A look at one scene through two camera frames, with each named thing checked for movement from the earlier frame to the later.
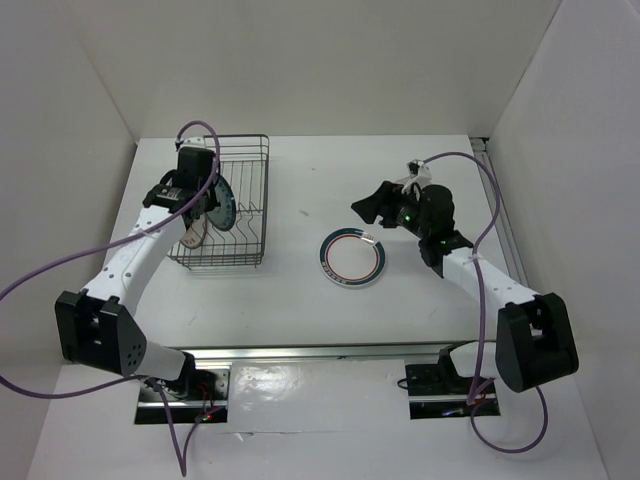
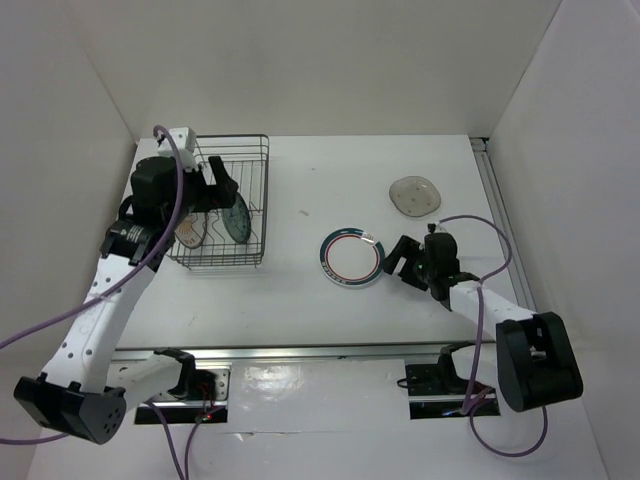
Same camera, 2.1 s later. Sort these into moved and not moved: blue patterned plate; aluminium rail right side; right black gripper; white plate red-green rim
Moved: blue patterned plate; right black gripper
Not moved: white plate red-green rim; aluminium rail right side
